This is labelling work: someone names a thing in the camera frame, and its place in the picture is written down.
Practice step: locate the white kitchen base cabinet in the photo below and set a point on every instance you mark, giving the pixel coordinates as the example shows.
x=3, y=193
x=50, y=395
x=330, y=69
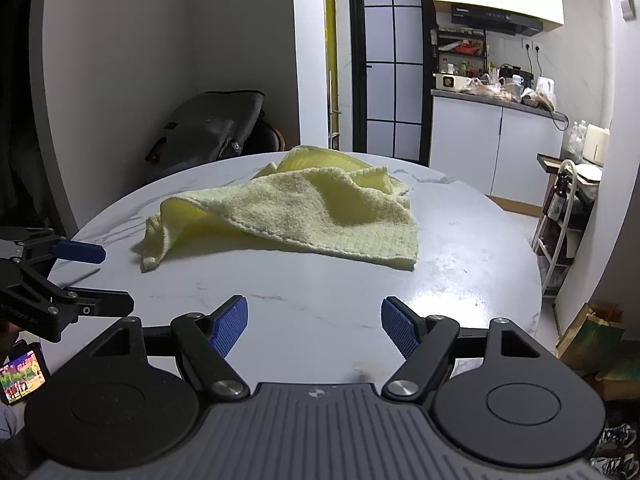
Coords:
x=470, y=145

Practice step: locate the small wooden side table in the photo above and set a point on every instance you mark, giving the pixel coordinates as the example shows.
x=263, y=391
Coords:
x=570, y=240

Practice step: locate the white wall switch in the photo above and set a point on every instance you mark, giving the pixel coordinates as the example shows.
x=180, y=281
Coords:
x=627, y=7

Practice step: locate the pair of sneakers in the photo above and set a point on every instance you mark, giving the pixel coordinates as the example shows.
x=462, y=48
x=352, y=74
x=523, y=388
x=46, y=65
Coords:
x=617, y=447

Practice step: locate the black spice rack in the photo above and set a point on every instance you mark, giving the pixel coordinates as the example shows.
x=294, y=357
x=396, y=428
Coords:
x=462, y=47

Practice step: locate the dark chair backrest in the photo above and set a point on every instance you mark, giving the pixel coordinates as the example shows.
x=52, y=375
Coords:
x=271, y=137

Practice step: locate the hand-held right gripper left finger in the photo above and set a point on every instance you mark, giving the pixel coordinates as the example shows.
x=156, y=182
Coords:
x=229, y=327

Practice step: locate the clear plastic bottles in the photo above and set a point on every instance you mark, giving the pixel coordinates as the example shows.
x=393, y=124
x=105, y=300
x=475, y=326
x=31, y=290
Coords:
x=576, y=137

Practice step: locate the plastic bags of food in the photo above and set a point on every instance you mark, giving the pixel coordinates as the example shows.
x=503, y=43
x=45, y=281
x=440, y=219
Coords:
x=492, y=90

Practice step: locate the smartphone with lit screen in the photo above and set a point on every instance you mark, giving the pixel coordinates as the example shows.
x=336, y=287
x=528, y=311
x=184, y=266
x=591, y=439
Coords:
x=22, y=375

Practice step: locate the yellow pipe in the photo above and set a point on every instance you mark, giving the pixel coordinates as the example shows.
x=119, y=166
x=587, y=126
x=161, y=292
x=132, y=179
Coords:
x=330, y=20

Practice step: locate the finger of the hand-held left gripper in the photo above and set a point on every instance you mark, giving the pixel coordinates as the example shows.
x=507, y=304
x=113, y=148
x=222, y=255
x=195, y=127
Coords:
x=80, y=251
x=100, y=304

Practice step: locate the brown paper bag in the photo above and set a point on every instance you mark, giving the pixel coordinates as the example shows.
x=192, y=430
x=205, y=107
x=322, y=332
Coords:
x=590, y=340

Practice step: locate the white electric kettle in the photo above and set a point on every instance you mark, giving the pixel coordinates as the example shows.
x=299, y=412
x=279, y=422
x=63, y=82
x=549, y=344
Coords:
x=546, y=87

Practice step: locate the white wall socket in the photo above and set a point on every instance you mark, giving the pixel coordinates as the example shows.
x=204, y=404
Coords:
x=531, y=47

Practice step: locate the black range hood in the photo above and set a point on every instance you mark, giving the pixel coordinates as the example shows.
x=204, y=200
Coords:
x=500, y=17

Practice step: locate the dark grey backpack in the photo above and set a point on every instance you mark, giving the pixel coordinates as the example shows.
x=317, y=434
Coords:
x=210, y=125

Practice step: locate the white mug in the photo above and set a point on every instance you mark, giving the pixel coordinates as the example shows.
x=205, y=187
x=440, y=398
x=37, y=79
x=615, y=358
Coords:
x=517, y=80

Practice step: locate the cream box appliance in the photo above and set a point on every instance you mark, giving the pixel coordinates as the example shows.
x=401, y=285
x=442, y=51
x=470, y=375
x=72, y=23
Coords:
x=596, y=144

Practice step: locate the cream lidded food container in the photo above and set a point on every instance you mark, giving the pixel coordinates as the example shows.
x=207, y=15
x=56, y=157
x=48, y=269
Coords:
x=450, y=82

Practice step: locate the dark wine bottle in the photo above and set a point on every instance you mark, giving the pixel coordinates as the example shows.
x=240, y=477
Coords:
x=557, y=200

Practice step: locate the yellow towel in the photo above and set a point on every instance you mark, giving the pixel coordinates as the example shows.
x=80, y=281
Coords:
x=300, y=210

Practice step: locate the black framed glass door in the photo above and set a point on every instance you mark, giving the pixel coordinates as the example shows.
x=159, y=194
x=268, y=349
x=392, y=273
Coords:
x=357, y=60

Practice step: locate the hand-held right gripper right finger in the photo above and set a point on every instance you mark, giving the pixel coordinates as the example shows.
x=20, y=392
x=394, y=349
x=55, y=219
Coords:
x=399, y=327

